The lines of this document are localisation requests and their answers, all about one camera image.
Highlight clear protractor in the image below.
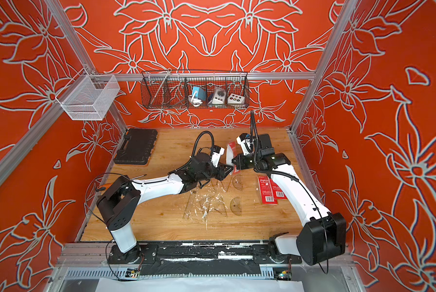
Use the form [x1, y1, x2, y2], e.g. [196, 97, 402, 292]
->
[231, 174, 244, 191]
[230, 197, 242, 216]

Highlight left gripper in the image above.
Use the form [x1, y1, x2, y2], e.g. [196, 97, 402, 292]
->
[196, 162, 235, 184]

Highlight blue white box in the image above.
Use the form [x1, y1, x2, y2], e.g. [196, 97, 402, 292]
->
[191, 86, 207, 101]

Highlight white mesh basket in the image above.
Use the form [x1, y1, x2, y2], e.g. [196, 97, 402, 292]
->
[56, 75, 120, 121]

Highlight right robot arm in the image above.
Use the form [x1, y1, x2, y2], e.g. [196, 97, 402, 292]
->
[231, 113, 346, 266]

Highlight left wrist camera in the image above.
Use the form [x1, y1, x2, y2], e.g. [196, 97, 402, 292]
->
[211, 146, 225, 167]

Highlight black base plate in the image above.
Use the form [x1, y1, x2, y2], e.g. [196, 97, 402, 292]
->
[106, 241, 302, 279]

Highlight orange handled screwdriver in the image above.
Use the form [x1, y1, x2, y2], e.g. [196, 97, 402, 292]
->
[95, 174, 146, 192]

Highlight black tool case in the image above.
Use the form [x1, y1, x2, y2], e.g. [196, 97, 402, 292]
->
[113, 128, 158, 165]

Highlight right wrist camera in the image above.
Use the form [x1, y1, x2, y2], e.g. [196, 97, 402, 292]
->
[236, 133, 253, 156]

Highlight clear triangle ruler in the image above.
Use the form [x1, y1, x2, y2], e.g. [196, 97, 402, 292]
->
[210, 180, 232, 193]
[209, 194, 227, 216]

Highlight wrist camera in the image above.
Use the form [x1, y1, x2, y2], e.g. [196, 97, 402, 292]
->
[211, 146, 225, 167]
[236, 133, 253, 156]

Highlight black wire basket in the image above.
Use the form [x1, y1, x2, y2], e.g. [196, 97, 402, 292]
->
[140, 69, 250, 110]

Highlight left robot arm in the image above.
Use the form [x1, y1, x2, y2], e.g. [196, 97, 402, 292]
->
[96, 131, 233, 254]

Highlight white grey device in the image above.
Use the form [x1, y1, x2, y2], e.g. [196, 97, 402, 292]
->
[208, 87, 227, 105]

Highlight white dotted cube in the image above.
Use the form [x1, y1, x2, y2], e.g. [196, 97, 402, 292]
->
[227, 93, 245, 106]

